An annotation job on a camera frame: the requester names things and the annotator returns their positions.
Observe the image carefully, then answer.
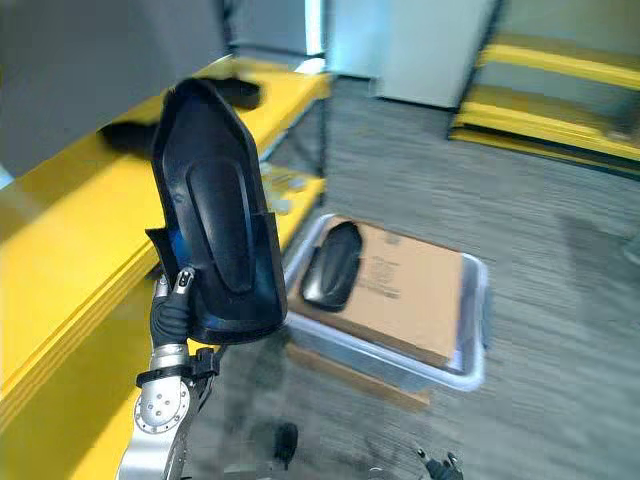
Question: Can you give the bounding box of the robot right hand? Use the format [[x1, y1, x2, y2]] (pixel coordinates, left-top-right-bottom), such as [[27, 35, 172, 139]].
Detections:
[[417, 447, 466, 480]]

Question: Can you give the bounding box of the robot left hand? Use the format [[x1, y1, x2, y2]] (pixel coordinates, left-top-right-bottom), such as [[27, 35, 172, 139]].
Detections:
[[149, 267, 197, 370]]

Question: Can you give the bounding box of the black plastic housing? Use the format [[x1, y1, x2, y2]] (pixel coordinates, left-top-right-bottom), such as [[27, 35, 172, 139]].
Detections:
[[298, 221, 365, 314], [144, 77, 289, 346]]

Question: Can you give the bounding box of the long yellow shelf rack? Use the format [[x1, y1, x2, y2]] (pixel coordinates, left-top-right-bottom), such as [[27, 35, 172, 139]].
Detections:
[[0, 57, 334, 480]]

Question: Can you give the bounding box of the small yellow shelf rack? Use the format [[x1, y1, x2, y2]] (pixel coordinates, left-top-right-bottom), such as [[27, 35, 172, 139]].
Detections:
[[447, 34, 640, 181]]

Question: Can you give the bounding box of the translucent plastic bin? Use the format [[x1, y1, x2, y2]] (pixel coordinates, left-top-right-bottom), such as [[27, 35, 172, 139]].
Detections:
[[282, 212, 491, 394]]

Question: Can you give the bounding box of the brown cardboard box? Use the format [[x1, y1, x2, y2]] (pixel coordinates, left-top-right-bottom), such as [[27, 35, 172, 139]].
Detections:
[[287, 217, 466, 369]]

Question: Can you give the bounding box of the white cabinet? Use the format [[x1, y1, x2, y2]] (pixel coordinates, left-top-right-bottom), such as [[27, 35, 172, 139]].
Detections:
[[374, 0, 501, 109]]

